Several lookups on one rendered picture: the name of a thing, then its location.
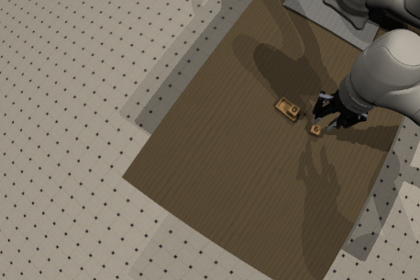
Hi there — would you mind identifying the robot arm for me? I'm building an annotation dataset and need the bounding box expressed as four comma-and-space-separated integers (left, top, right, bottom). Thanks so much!
323, 0, 420, 127

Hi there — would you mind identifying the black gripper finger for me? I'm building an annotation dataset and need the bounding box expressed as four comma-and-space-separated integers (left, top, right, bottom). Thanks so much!
327, 112, 369, 132
312, 91, 339, 126

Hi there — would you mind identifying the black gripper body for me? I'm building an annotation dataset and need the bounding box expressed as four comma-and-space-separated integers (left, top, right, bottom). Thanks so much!
329, 89, 359, 117

